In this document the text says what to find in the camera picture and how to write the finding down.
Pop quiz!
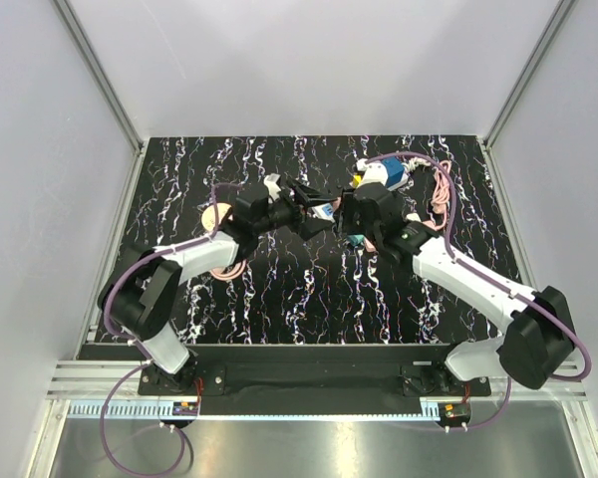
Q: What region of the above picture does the white power strip cable plug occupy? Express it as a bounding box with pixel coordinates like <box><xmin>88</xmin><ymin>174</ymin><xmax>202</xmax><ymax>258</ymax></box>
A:
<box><xmin>402</xmin><ymin>155</ymin><xmax>433</xmax><ymax>173</ymax></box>

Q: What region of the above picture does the teal plug adapter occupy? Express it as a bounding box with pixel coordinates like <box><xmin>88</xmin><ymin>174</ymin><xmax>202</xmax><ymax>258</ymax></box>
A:
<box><xmin>347</xmin><ymin>235</ymin><xmax>364</xmax><ymax>247</ymax></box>

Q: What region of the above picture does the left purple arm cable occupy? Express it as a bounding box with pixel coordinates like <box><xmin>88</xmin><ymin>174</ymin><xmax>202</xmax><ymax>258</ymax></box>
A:
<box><xmin>101</xmin><ymin>182</ymin><xmax>240</xmax><ymax>474</ymax></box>

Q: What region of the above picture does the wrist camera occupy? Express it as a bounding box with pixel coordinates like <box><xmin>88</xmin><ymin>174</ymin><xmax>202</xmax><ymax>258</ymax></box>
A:
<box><xmin>352</xmin><ymin>159</ymin><xmax>388</xmax><ymax>188</ymax></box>
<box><xmin>263</xmin><ymin>173</ymin><xmax>281</xmax><ymax>201</ymax></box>

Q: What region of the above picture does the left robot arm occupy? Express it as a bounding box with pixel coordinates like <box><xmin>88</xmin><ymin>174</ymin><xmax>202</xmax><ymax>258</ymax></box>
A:
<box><xmin>98</xmin><ymin>174</ymin><xmax>337</xmax><ymax>394</ymax></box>

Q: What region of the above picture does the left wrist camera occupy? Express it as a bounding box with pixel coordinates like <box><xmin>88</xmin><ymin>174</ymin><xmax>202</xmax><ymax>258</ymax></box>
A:
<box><xmin>263</xmin><ymin>173</ymin><xmax>281</xmax><ymax>201</ymax></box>

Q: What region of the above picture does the pink power strip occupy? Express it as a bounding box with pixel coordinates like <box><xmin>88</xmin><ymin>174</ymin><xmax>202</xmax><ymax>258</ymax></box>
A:
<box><xmin>364</xmin><ymin>212</ymin><xmax>439</xmax><ymax>253</ymax></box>

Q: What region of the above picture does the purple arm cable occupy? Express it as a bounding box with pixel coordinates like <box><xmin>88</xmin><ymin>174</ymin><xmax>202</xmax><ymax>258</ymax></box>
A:
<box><xmin>361</xmin><ymin>153</ymin><xmax>593</xmax><ymax>432</ymax></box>
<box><xmin>101</xmin><ymin>182</ymin><xmax>240</xmax><ymax>474</ymax></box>

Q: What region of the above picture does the white multicolour power strip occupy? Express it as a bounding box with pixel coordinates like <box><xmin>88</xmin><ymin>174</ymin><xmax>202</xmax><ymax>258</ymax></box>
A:
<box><xmin>312</xmin><ymin>203</ymin><xmax>334</xmax><ymax>222</ymax></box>

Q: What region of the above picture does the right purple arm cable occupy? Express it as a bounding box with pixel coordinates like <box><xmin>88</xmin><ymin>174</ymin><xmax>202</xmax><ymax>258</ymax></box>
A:
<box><xmin>361</xmin><ymin>153</ymin><xmax>593</xmax><ymax>432</ymax></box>

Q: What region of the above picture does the pink power strip cable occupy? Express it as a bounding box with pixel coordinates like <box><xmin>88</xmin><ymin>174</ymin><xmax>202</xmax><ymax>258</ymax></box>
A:
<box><xmin>426</xmin><ymin>159</ymin><xmax>454</xmax><ymax>228</ymax></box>

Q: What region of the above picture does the coiled pink socket cable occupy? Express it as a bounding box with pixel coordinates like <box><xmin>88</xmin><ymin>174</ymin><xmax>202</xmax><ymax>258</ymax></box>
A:
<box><xmin>209</xmin><ymin>262</ymin><xmax>245</xmax><ymax>281</ymax></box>

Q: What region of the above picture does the blue cube socket adapter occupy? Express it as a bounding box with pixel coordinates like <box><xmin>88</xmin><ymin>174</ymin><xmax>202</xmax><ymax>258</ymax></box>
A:
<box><xmin>382</xmin><ymin>156</ymin><xmax>409</xmax><ymax>191</ymax></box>

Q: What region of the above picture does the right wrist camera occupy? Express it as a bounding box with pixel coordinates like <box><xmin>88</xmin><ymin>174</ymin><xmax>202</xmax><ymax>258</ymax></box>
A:
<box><xmin>352</xmin><ymin>159</ymin><xmax>388</xmax><ymax>188</ymax></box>

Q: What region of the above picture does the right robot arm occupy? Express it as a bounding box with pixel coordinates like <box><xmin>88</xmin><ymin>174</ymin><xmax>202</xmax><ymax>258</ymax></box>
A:
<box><xmin>335</xmin><ymin>182</ymin><xmax>575</xmax><ymax>395</ymax></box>

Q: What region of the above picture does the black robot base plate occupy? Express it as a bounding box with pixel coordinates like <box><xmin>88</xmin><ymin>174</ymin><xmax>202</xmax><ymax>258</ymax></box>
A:
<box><xmin>139</xmin><ymin>345</ymin><xmax>491</xmax><ymax>418</ymax></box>

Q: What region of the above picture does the pink plug adapter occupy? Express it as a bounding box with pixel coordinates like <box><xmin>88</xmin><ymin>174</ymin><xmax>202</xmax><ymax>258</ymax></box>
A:
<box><xmin>330</xmin><ymin>197</ymin><xmax>342</xmax><ymax>210</ymax></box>

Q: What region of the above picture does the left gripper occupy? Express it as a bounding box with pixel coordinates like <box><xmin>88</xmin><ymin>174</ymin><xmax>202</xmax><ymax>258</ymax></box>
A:
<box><xmin>253</xmin><ymin>177</ymin><xmax>335</xmax><ymax>241</ymax></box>

